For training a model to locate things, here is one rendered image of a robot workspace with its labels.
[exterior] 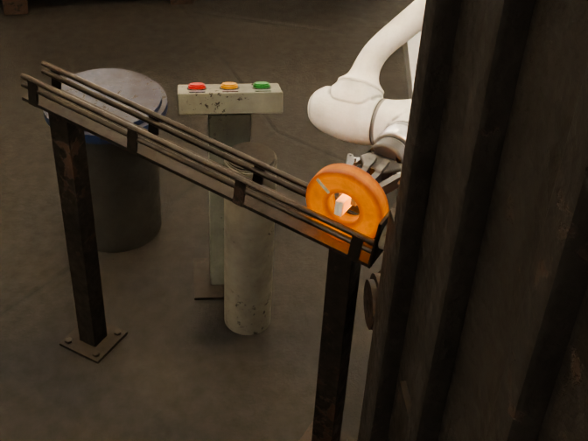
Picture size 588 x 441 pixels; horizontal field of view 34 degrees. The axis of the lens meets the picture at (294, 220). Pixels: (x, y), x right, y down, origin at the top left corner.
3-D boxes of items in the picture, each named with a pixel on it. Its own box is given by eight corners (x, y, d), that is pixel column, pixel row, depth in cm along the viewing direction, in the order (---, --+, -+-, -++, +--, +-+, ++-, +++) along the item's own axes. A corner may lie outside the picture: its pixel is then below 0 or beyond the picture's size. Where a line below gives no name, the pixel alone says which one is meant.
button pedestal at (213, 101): (275, 297, 253) (283, 99, 214) (185, 300, 250) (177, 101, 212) (269, 257, 265) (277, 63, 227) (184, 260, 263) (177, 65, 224)
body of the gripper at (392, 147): (409, 177, 186) (389, 198, 179) (370, 163, 189) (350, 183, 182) (415, 143, 182) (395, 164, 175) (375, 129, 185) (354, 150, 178)
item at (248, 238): (272, 335, 242) (279, 171, 209) (225, 337, 241) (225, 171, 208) (268, 302, 251) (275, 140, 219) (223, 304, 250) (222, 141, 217)
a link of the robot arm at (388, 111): (426, 171, 191) (367, 157, 196) (454, 140, 202) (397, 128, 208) (430, 122, 185) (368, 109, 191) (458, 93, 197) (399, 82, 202)
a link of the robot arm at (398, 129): (380, 154, 194) (367, 166, 190) (386, 115, 189) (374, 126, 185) (421, 168, 191) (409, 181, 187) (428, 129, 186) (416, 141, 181)
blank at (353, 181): (343, 256, 176) (351, 247, 179) (399, 224, 165) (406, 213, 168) (289, 194, 174) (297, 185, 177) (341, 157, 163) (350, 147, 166)
